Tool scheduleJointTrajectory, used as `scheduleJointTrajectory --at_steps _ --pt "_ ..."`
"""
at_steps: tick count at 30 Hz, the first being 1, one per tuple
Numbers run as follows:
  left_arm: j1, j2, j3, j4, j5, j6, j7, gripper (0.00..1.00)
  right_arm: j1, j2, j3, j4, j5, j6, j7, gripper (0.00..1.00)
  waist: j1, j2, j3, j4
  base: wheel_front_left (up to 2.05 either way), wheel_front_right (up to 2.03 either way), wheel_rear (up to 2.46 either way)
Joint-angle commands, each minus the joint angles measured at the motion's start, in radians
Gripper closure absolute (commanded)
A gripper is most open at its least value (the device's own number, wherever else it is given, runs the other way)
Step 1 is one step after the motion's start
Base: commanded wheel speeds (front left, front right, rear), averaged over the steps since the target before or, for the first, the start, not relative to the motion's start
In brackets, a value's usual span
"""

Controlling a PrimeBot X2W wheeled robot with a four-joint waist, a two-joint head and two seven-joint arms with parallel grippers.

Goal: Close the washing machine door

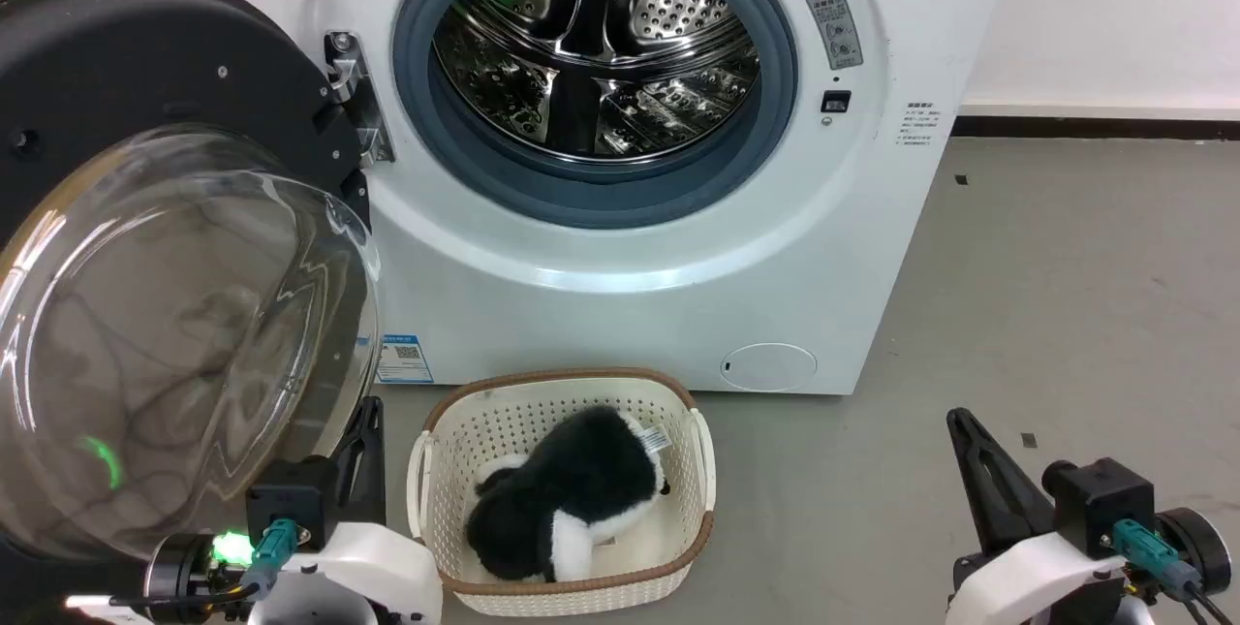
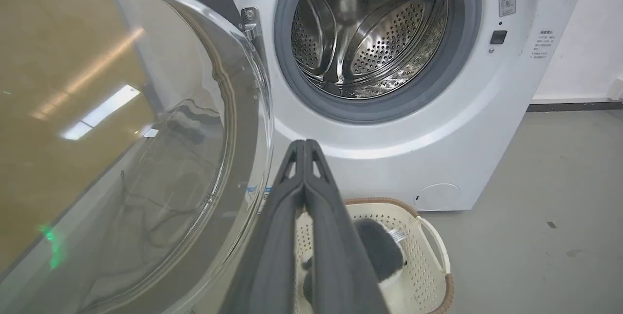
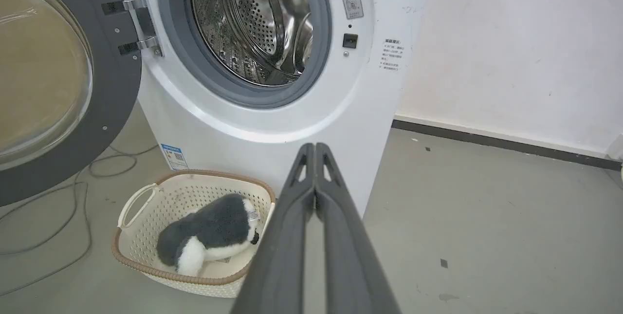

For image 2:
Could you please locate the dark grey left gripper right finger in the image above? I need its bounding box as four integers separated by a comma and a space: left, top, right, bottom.
304, 139, 390, 314

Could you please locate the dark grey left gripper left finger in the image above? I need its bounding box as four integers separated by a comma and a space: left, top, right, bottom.
220, 140, 306, 314

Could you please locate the glass washer door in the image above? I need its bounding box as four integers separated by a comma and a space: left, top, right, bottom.
0, 0, 274, 314

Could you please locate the white front-load washing machine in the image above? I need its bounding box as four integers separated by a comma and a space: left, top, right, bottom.
214, 0, 595, 212

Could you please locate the metal door hinge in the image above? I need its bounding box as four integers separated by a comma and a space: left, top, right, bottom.
239, 7, 267, 64

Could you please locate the grey and white plush toy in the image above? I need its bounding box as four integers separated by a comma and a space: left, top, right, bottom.
301, 219, 408, 305

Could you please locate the cream perforated laundry basket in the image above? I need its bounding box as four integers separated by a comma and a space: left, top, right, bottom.
294, 198, 455, 314

